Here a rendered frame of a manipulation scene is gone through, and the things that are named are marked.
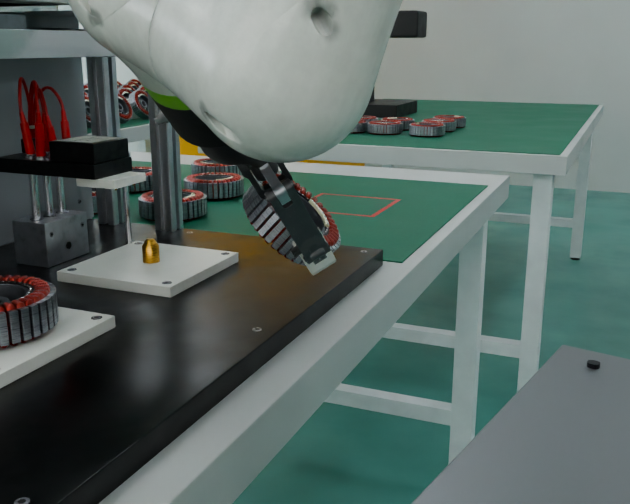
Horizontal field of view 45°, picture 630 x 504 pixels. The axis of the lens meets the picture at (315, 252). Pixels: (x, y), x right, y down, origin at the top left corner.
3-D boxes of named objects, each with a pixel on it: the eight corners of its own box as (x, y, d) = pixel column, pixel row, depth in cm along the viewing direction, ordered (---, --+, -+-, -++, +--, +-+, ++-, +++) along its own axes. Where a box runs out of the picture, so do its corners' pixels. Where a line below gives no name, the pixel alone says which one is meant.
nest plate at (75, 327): (116, 327, 71) (115, 314, 71) (-6, 392, 58) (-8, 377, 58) (-6, 306, 77) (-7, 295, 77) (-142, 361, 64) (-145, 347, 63)
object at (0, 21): (28, 44, 88) (25, 7, 87) (-12, 44, 82) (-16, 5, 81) (-2, 44, 89) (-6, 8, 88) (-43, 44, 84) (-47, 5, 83)
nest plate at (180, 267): (239, 261, 93) (238, 251, 93) (170, 298, 80) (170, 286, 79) (136, 249, 99) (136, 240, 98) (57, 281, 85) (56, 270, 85)
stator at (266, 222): (271, 264, 74) (295, 239, 73) (223, 184, 79) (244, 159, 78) (337, 275, 83) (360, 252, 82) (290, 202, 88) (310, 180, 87)
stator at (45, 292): (84, 316, 71) (81, 278, 70) (2, 362, 60) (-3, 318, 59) (-15, 304, 74) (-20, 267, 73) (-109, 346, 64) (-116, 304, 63)
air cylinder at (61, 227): (90, 252, 97) (86, 210, 95) (49, 268, 90) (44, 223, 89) (58, 248, 99) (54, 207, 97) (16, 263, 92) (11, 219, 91)
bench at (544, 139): (588, 257, 379) (603, 104, 359) (544, 420, 214) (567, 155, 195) (378, 236, 420) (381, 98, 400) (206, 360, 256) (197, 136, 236)
